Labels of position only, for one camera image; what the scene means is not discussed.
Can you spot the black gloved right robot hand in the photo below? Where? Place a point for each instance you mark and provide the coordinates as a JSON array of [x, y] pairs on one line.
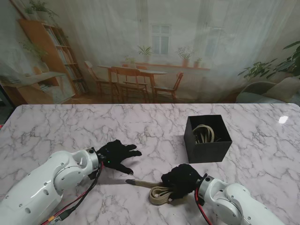
[[182, 181]]

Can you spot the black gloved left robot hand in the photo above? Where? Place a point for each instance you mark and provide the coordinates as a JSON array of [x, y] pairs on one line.
[[117, 155]]

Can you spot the beige woven belt looped end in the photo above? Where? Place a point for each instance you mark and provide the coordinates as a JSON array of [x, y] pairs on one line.
[[159, 194]]

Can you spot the black square storage box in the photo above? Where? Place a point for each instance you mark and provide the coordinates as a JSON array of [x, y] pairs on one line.
[[206, 152]]

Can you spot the beige woven belt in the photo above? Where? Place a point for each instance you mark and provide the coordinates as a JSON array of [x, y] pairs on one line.
[[204, 134]]

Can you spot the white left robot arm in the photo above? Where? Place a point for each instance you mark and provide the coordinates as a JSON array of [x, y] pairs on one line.
[[47, 185]]

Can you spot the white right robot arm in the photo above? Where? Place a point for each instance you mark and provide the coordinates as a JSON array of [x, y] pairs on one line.
[[234, 201]]

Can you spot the printed room scene backdrop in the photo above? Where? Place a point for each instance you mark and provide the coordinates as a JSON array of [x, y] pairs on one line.
[[150, 35]]

